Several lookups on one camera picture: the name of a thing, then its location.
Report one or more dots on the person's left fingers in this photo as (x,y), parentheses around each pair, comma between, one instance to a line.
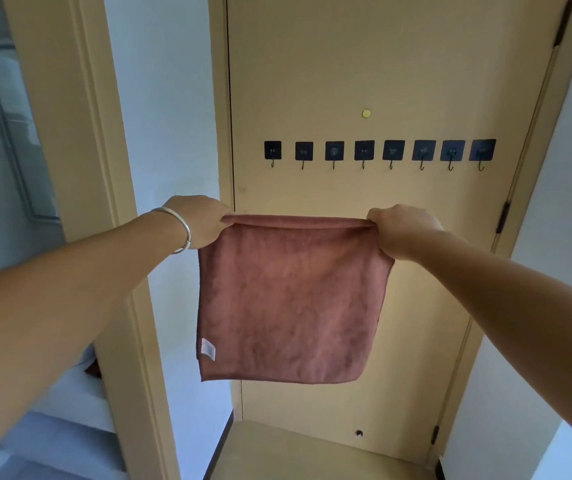
(222,214)

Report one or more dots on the black door hinge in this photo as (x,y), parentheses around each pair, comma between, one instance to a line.
(434,434)
(503,217)
(563,22)

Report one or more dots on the person's left hand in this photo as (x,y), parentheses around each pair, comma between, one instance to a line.
(198,219)

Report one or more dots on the person's left forearm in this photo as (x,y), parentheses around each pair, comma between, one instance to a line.
(66,294)

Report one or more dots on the grey framed window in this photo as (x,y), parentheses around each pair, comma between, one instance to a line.
(16,134)

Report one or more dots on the yellow door frame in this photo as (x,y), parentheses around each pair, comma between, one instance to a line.
(61,119)

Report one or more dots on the reddish brown microfiber towel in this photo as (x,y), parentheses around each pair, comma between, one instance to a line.
(291,304)

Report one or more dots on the yellow door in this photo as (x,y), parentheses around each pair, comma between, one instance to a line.
(415,84)

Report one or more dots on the white mattress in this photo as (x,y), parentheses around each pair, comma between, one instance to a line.
(76,399)

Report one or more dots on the person's right hand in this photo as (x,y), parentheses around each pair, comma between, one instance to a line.
(405,229)

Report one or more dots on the dark red cloth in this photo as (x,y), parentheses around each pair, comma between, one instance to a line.
(94,368)

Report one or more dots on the row of black adhesive hooks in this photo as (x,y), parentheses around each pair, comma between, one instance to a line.
(393,150)

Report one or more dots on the person's right forearm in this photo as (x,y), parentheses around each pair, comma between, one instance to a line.
(515,314)

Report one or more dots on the person's right fingers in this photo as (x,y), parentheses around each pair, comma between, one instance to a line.
(374,216)

